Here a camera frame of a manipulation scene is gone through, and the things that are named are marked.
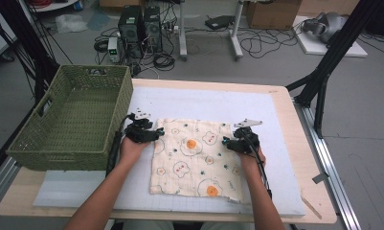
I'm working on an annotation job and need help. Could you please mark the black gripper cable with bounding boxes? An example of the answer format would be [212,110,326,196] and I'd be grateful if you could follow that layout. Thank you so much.
[105,113,134,177]
[242,129,273,199]

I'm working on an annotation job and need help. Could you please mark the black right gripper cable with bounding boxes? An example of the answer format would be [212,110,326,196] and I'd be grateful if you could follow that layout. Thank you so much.
[242,129,273,199]

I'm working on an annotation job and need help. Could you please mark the grey headset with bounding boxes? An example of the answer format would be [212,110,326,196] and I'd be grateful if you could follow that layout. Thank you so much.
[301,11,349,44]

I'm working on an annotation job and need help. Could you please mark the brown cardboard box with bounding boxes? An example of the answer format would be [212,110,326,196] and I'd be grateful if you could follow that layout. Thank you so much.
[245,0,304,31]

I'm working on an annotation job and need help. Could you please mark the black computer tower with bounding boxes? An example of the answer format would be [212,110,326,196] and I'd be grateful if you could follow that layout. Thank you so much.
[143,5,164,54]
[117,5,146,60]

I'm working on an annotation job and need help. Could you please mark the thin wooden stick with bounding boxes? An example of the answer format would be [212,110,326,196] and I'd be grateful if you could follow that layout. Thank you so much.
[300,195,324,220]

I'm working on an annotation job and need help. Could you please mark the white grid mat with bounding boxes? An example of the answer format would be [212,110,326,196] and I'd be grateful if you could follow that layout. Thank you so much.
[33,85,306,217]

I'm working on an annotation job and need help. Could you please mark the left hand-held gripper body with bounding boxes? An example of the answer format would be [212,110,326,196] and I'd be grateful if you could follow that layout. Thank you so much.
[124,107,159,144]

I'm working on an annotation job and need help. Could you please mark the black metal frame stand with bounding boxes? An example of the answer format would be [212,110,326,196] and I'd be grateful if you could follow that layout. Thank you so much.
[284,0,384,139]
[0,0,61,105]

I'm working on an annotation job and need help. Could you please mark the person's light trousers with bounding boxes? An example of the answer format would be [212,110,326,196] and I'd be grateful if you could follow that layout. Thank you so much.
[122,219,252,230]

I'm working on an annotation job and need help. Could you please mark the black floor cables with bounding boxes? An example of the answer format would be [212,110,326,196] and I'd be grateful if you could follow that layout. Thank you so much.
[238,26,300,59]

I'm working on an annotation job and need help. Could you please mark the white floor board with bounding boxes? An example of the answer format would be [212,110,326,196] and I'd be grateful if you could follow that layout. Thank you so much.
[291,14,369,58]

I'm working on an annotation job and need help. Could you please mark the clear plastic bag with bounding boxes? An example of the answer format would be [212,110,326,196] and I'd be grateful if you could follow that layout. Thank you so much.
[55,13,89,35]

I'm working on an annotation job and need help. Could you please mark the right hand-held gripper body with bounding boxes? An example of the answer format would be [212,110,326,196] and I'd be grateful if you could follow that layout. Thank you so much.
[225,118,263,155]

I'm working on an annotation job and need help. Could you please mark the grey tape piece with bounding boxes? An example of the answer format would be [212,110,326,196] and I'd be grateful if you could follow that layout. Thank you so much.
[311,172,330,185]

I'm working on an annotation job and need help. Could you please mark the person's left hand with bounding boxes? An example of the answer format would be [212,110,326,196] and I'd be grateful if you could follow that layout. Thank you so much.
[119,136,151,168]

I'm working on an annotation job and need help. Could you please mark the person's right hand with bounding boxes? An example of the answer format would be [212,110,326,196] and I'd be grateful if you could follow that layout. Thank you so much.
[237,147,267,174]

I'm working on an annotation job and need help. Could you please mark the white power supply box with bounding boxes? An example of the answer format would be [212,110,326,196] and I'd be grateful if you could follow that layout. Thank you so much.
[106,36,122,64]

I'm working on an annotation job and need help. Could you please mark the coiled black cable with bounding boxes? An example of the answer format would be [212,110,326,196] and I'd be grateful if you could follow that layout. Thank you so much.
[152,52,176,72]

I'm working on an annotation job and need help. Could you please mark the green woven basket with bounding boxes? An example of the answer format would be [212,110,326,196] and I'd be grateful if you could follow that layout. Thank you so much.
[6,64,135,173]

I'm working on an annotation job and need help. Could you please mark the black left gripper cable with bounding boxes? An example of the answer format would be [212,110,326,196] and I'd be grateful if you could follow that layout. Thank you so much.
[105,113,134,177]

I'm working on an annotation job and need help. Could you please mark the black flat device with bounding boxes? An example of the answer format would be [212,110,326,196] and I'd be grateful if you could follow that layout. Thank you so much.
[204,14,237,31]

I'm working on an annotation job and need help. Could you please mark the white desk leg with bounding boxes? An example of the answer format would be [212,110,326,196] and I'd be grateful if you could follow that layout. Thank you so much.
[178,0,189,62]
[229,0,245,61]

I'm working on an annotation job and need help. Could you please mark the cream printed cloth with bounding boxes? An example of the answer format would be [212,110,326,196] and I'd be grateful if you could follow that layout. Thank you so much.
[148,118,245,204]

